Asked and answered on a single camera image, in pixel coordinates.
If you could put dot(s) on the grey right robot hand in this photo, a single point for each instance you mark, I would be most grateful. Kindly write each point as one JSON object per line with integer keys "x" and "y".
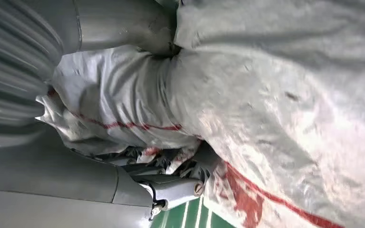
{"x": 50, "y": 176}

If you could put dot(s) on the green conveyor belt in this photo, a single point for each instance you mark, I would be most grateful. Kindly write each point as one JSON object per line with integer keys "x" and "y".
{"x": 173, "y": 220}

